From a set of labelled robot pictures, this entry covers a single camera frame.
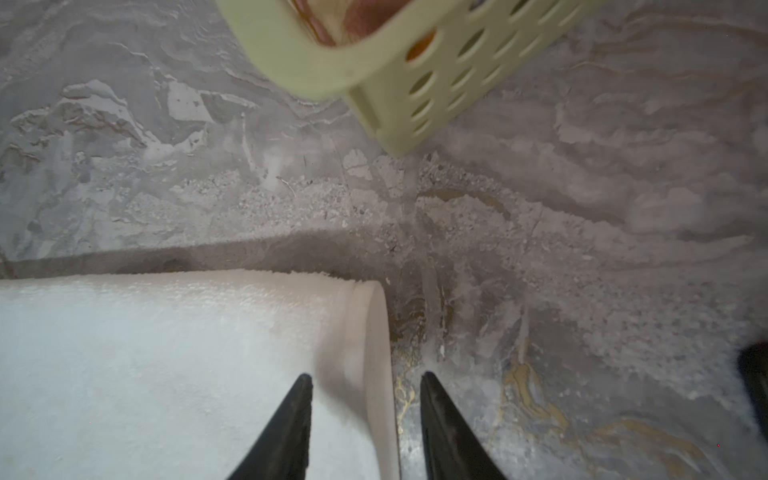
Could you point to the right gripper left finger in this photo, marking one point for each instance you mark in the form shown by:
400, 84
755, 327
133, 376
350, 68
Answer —
281, 452

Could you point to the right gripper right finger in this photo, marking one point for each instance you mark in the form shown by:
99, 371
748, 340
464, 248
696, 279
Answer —
451, 449

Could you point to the plain white towel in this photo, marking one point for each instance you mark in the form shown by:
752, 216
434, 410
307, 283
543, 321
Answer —
174, 376

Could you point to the light green plastic basket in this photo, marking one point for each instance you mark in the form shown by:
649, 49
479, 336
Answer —
421, 69

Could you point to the red white blue towel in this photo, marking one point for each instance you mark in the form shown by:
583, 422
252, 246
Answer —
335, 23

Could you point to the black white stapler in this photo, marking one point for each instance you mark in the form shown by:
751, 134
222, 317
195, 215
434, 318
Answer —
752, 368

